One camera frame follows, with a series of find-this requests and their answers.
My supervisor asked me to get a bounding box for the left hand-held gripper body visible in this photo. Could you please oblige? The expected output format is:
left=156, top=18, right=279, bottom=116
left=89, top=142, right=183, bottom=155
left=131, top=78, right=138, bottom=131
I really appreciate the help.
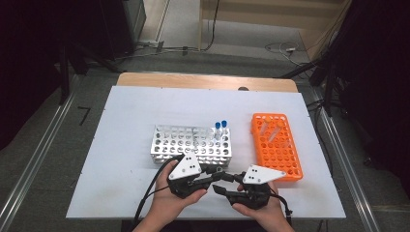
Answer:
left=166, top=151, right=215, bottom=199

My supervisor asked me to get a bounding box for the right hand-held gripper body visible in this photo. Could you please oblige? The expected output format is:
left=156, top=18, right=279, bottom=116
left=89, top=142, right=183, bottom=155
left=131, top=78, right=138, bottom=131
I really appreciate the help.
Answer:
left=224, top=164, right=287, bottom=211

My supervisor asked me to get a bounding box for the silver metal tube rack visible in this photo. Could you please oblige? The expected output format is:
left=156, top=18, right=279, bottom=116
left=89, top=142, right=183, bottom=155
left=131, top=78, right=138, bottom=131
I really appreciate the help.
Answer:
left=150, top=124, right=233, bottom=168

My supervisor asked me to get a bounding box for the orange plastic tube rack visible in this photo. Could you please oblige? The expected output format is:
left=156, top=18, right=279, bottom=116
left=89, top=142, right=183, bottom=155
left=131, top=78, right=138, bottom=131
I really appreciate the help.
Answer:
left=250, top=112, right=305, bottom=184

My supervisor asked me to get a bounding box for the person's left hand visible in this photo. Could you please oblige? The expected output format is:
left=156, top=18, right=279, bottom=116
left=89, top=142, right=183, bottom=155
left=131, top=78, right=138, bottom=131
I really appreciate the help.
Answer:
left=150, top=159, right=209, bottom=227

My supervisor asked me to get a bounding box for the person's right hand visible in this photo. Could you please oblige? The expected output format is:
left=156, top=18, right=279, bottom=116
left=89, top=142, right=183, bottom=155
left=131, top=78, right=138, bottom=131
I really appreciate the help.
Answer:
left=231, top=180, right=288, bottom=228

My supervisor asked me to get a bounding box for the white board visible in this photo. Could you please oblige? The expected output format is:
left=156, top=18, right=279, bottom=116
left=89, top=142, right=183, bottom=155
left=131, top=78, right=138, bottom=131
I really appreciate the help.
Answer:
left=66, top=85, right=347, bottom=220

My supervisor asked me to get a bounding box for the wooden table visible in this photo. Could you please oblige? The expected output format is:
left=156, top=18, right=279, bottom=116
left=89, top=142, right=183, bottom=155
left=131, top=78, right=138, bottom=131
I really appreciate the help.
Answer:
left=116, top=72, right=300, bottom=94

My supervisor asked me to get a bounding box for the black metal stand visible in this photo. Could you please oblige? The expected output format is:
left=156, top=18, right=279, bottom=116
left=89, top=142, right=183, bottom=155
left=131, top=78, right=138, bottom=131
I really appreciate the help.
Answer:
left=274, top=56, right=344, bottom=118
left=57, top=40, right=125, bottom=106

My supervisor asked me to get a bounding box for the dark cabinet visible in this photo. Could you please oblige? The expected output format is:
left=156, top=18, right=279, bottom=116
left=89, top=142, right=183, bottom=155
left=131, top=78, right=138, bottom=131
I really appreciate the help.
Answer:
left=98, top=0, right=147, bottom=62

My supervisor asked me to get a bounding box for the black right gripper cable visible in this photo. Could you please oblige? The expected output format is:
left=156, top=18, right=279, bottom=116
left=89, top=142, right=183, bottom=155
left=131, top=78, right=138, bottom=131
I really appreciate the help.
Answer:
left=270, top=192, right=295, bottom=227

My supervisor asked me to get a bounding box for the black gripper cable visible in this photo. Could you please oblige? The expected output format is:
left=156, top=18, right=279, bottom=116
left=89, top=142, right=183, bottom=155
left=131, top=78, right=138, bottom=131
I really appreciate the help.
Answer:
left=270, top=192, right=295, bottom=227
left=132, top=157, right=182, bottom=232

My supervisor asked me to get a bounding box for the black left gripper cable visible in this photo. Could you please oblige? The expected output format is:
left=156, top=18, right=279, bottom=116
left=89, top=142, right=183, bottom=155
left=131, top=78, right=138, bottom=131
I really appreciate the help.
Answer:
left=132, top=157, right=182, bottom=232

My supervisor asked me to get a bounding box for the aluminium floor rail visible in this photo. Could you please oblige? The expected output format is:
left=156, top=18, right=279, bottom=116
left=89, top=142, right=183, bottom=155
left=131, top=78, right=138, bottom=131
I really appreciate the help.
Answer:
left=0, top=74, right=81, bottom=226
left=312, top=92, right=382, bottom=232

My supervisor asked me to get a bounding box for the black floor cable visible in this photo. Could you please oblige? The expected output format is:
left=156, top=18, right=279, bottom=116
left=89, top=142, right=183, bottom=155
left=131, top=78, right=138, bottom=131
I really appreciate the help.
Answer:
left=305, top=99, right=335, bottom=177

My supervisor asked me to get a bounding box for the white floor cable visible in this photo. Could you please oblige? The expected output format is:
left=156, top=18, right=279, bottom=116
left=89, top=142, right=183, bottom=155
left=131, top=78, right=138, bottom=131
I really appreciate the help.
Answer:
left=264, top=41, right=311, bottom=68

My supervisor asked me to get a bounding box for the black hanging cable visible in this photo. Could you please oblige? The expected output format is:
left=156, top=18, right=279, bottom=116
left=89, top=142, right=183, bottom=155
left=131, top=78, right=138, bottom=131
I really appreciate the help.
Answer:
left=200, top=0, right=221, bottom=52

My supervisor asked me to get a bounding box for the wooden wall panel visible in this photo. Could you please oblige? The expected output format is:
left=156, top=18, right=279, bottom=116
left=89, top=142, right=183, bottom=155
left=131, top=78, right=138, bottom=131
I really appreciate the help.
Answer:
left=198, top=0, right=353, bottom=63

